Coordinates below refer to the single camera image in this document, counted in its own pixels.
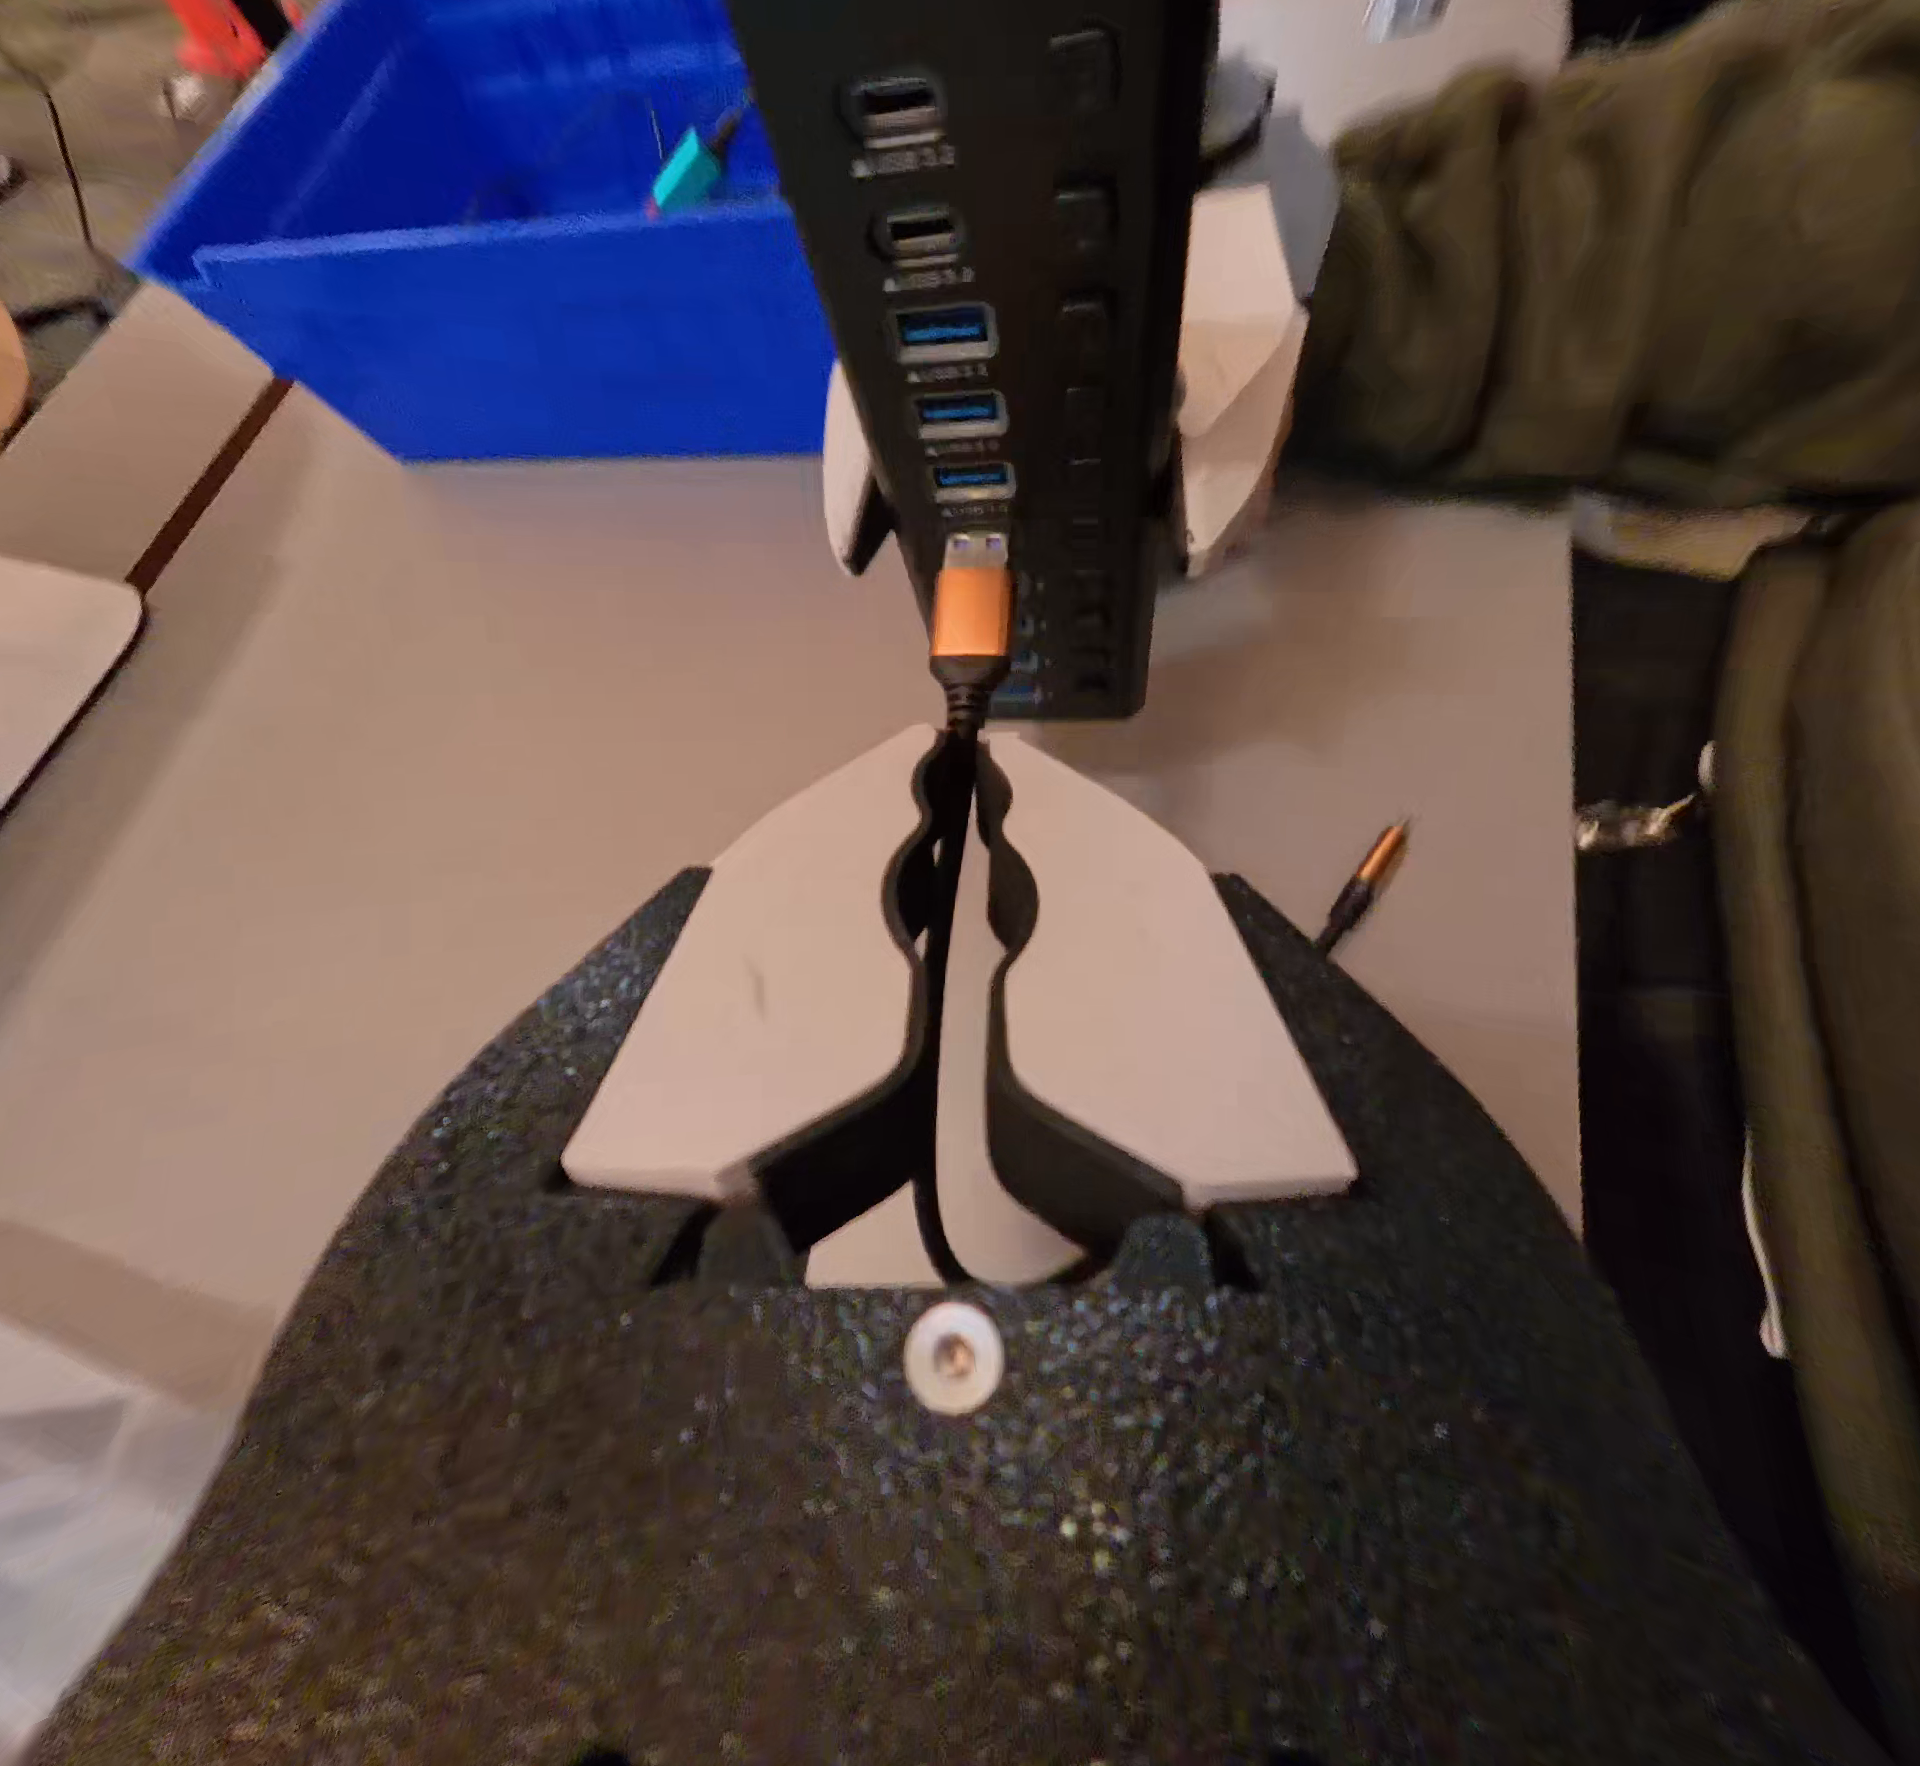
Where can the pale table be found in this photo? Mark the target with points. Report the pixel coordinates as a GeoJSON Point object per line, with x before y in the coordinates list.
{"type": "Point", "coordinates": [1440, 109]}

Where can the grey desk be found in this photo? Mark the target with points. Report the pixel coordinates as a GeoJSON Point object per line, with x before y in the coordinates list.
{"type": "Point", "coordinates": [134, 445]}
{"type": "Point", "coordinates": [449, 748]}

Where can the beige rounded board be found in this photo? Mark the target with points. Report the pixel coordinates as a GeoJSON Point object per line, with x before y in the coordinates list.
{"type": "Point", "coordinates": [59, 671]}

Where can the person's right forearm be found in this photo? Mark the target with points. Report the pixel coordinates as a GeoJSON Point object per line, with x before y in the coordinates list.
{"type": "Point", "coordinates": [1620, 266]}

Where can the small white object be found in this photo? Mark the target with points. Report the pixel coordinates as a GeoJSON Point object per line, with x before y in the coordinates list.
{"type": "Point", "coordinates": [1407, 5]}

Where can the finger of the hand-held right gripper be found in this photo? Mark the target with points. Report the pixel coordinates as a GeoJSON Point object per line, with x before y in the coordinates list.
{"type": "Point", "coordinates": [854, 491]}
{"type": "Point", "coordinates": [1237, 415]}

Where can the clear plastic bag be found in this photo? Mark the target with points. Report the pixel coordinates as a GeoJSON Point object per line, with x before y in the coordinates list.
{"type": "Point", "coordinates": [75, 1495]}

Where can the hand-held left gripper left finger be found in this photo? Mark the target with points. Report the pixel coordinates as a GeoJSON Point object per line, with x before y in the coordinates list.
{"type": "Point", "coordinates": [750, 986]}

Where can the blue plastic bin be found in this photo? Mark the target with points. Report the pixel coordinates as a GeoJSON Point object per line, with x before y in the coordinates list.
{"type": "Point", "coordinates": [494, 341]}

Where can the person's green jacket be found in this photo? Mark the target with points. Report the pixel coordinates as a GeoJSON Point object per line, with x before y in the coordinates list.
{"type": "Point", "coordinates": [1831, 895]}

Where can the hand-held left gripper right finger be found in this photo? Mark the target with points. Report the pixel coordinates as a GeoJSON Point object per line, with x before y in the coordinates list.
{"type": "Point", "coordinates": [1155, 1015]}

